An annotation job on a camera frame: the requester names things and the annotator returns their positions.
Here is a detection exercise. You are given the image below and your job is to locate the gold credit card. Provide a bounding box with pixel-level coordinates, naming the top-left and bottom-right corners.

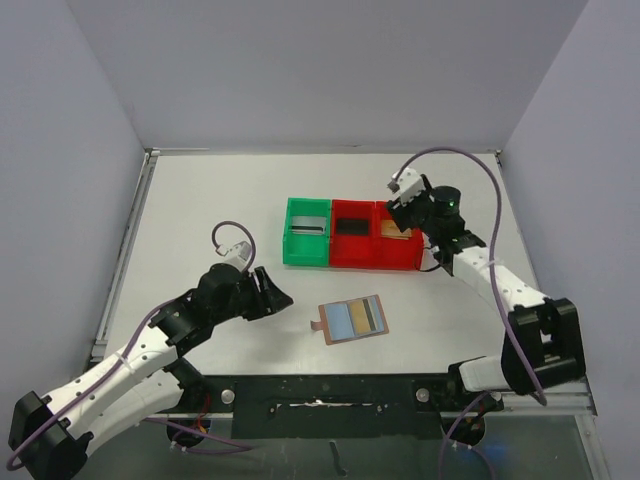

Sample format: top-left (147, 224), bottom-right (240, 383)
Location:
top-left (348, 299), bottom-right (376, 336)

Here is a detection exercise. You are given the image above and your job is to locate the brown leather card holder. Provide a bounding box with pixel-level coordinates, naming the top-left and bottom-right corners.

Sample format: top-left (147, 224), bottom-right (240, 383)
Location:
top-left (310, 295), bottom-right (389, 345)

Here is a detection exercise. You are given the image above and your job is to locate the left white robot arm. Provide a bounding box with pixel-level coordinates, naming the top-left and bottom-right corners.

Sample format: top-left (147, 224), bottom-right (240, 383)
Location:
top-left (6, 263), bottom-right (293, 479)

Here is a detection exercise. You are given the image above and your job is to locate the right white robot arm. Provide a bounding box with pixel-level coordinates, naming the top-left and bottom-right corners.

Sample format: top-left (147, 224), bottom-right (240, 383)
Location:
top-left (386, 182), bottom-right (586, 395)

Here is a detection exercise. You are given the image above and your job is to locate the gold card in bin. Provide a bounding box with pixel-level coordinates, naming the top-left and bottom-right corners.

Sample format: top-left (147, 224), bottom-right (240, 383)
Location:
top-left (380, 219), bottom-right (412, 239)

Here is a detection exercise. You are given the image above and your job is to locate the black credit card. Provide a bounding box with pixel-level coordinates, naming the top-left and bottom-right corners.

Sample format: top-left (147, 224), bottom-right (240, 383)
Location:
top-left (335, 217), bottom-right (370, 237)

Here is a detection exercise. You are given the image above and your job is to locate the silver credit card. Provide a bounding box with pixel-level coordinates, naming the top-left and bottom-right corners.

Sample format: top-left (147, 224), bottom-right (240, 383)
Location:
top-left (289, 215), bottom-right (327, 235)

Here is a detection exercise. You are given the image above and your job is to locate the right red plastic bin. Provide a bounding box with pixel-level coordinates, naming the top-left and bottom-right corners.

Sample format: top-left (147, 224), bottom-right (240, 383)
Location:
top-left (372, 201), bottom-right (424, 271)

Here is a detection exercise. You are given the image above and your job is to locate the red plastic bin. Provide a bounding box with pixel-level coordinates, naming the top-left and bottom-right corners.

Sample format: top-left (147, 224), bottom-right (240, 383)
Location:
top-left (329, 199), bottom-right (374, 269)
top-left (372, 201), bottom-right (424, 271)

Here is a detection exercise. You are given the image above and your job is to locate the green plastic bin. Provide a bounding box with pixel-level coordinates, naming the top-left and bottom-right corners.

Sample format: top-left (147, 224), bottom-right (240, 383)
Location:
top-left (282, 197), bottom-right (331, 267)

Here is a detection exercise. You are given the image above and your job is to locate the middle red plastic bin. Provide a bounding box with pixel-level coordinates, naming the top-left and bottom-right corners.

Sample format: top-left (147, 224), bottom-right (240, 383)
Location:
top-left (329, 199), bottom-right (374, 269)

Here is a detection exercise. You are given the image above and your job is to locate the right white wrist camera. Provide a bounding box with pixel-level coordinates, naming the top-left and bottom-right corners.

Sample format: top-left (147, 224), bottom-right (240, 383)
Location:
top-left (387, 168), bottom-right (426, 205)

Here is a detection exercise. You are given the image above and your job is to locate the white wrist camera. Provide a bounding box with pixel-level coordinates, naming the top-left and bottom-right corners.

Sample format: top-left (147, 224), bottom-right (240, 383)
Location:
top-left (216, 241), bottom-right (254, 272)
top-left (387, 168), bottom-right (426, 205)

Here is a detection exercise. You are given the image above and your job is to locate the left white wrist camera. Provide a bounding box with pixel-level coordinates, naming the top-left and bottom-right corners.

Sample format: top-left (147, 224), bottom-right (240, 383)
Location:
top-left (216, 241), bottom-right (254, 272)

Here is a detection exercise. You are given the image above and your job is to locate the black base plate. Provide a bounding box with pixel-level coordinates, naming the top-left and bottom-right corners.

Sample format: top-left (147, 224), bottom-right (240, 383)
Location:
top-left (163, 374), bottom-right (477, 440)

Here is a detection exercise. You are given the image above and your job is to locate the aluminium frame rail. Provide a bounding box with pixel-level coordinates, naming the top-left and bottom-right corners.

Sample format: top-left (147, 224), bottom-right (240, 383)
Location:
top-left (502, 379), bottom-right (597, 416)

